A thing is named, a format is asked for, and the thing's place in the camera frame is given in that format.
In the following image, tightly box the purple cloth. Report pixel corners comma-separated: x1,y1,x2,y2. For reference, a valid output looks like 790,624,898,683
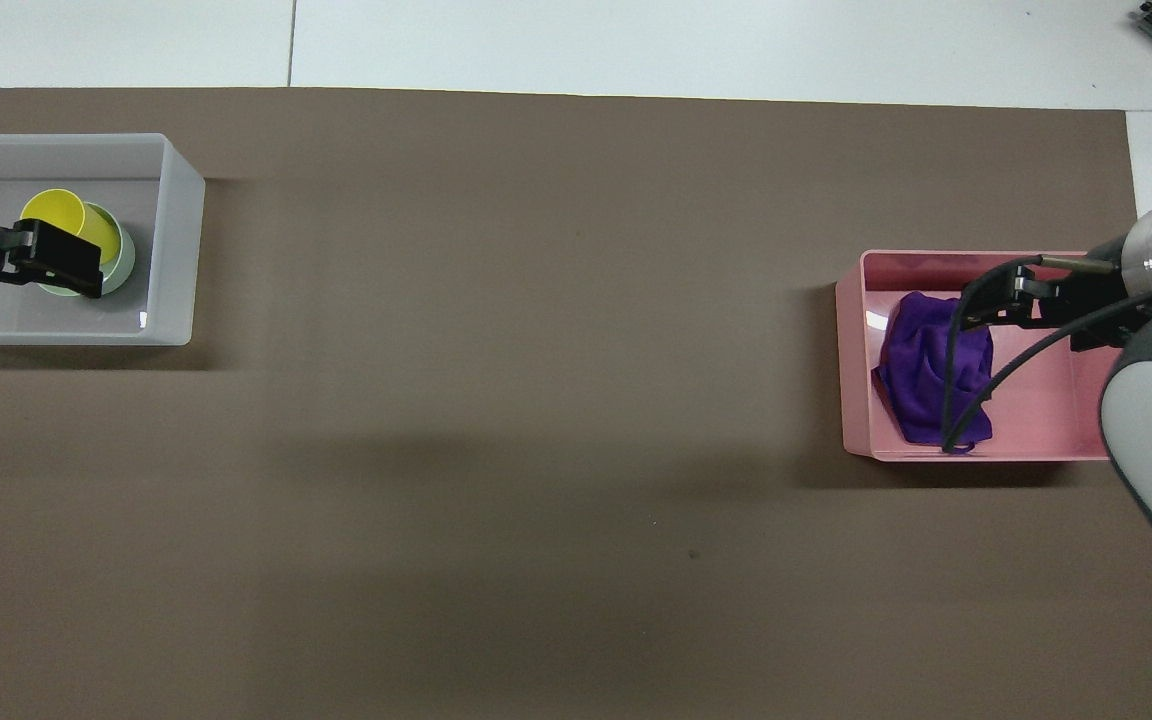
870,290,996,449

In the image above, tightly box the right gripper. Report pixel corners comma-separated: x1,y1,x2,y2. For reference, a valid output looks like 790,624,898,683
1066,238,1152,352

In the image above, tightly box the light green plastic cup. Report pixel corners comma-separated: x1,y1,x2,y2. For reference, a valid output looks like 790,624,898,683
36,202,136,299

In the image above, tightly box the yellow plastic cup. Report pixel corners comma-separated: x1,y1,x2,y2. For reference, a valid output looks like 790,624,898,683
20,188,123,267

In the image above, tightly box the translucent white plastic bin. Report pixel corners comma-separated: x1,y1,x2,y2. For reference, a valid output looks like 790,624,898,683
0,132,206,347

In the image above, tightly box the black cable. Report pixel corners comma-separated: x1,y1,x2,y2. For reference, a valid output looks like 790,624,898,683
940,254,1152,457

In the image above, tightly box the pink plastic bin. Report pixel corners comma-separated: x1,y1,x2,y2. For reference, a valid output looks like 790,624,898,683
835,249,1125,464

